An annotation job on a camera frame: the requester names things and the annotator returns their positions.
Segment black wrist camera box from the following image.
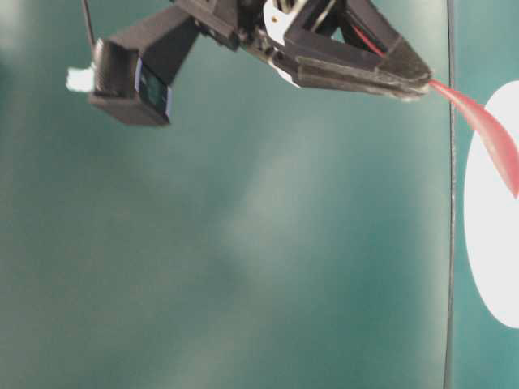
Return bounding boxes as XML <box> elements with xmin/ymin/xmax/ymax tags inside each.
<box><xmin>66</xmin><ymin>1</ymin><xmax>199</xmax><ymax>126</ymax></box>

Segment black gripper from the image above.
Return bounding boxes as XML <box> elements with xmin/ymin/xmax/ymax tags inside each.
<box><xmin>174</xmin><ymin>1</ymin><xmax>432</xmax><ymax>101</ymax></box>

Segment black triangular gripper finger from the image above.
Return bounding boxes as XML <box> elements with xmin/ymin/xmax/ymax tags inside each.
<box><xmin>337</xmin><ymin>1</ymin><xmax>405</xmax><ymax>57</ymax></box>

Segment red plastic spoon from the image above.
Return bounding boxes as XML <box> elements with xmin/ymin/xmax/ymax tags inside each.
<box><xmin>426</xmin><ymin>79</ymin><xmax>518</xmax><ymax>199</ymax></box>

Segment white round bowl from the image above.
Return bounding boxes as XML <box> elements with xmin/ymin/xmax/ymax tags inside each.
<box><xmin>463</xmin><ymin>80</ymin><xmax>519</xmax><ymax>329</ymax></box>

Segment green table mat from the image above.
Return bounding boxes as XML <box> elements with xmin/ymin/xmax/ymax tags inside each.
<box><xmin>1</xmin><ymin>1</ymin><xmax>451</xmax><ymax>388</ymax></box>

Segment thin black camera cable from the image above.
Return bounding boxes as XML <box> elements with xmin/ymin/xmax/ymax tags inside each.
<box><xmin>80</xmin><ymin>0</ymin><xmax>97</xmax><ymax>48</ymax></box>

